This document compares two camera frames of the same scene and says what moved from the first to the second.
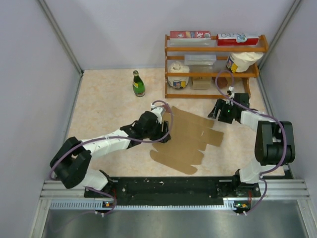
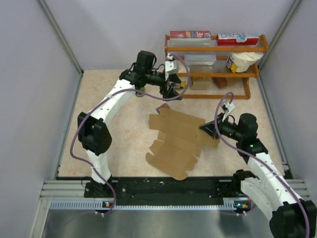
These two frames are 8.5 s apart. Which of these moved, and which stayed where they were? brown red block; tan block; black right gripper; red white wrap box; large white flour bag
Moved: black right gripper
Stayed: tan block; large white flour bag; brown red block; red white wrap box
